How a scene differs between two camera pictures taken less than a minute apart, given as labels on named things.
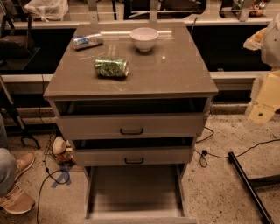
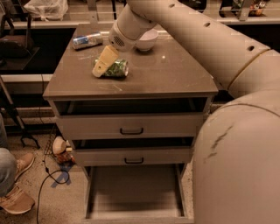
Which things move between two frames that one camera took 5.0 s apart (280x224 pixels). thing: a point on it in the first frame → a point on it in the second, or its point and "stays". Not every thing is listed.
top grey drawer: [114, 126] stays
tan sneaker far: [24, 160] stays
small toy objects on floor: [62, 149] stays
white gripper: [271, 44] → [120, 38]
